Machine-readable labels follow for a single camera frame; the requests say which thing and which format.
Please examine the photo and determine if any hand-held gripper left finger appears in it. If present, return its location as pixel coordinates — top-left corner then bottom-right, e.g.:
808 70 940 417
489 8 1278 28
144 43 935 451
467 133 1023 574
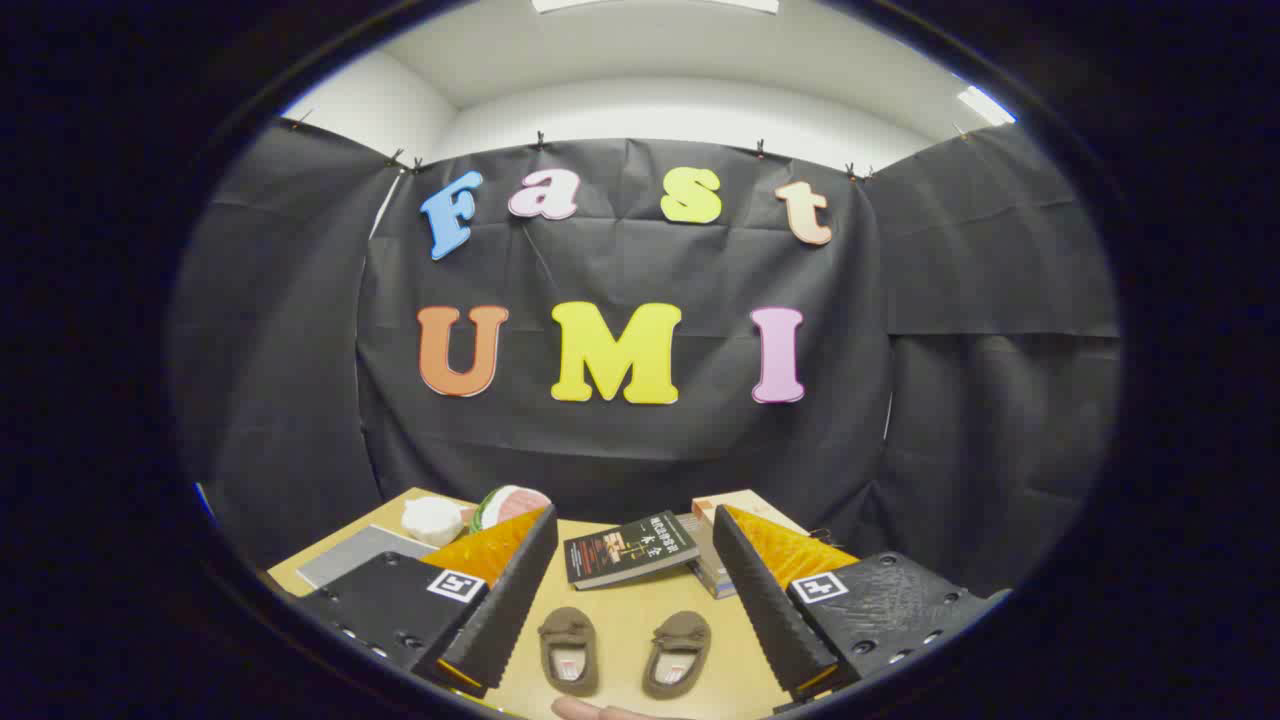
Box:
296 505 559 699

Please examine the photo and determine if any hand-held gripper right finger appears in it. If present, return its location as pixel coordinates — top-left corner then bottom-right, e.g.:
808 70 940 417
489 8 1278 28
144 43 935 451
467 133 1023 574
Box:
713 504 1011 703

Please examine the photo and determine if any brown moccasin shoe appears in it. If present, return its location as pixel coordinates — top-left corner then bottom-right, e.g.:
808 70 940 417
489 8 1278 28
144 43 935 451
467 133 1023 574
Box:
641 611 712 701
538 607 601 698

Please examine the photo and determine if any foldable fabric storage box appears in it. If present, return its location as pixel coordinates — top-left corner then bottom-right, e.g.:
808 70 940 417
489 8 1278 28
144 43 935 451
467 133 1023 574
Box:
296 524 439 591

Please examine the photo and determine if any grey cover book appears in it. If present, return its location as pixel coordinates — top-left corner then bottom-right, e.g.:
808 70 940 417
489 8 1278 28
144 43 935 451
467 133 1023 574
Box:
680 513 736 591

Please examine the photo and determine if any watermelon slice plush toy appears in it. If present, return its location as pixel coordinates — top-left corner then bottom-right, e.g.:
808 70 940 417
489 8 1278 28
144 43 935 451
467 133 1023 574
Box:
470 485 552 533

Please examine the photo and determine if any beige cover book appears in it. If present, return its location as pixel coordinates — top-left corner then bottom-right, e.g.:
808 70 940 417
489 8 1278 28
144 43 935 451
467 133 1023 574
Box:
692 489 809 536

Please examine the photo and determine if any white plush toy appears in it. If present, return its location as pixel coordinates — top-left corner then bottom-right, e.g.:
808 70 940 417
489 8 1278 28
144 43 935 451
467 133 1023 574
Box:
401 496 466 547

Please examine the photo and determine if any black cover book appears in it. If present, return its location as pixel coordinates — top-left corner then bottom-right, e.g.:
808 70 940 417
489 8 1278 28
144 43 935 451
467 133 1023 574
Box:
563 511 701 591

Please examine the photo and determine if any small ceiling light panel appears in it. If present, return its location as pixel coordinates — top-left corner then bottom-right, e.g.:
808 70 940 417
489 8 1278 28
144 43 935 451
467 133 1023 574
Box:
955 85 1018 127

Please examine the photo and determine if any long ceiling light panel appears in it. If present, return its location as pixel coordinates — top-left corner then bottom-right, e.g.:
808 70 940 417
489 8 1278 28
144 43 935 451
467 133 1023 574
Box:
530 0 781 15

